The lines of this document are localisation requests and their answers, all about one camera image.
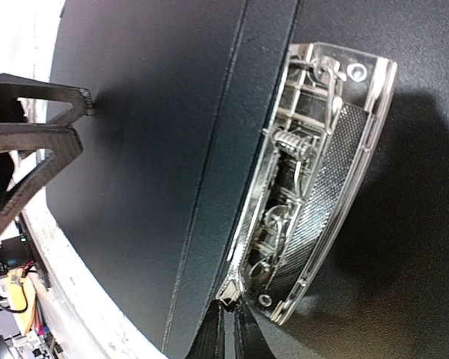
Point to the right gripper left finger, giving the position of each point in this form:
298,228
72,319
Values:
209,342

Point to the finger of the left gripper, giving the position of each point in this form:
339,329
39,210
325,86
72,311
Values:
64,145
72,102

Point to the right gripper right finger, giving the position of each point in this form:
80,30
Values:
248,338

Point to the black clip folder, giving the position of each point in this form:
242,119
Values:
181,90

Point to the silver folder clip mechanism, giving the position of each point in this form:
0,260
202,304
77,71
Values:
328,116

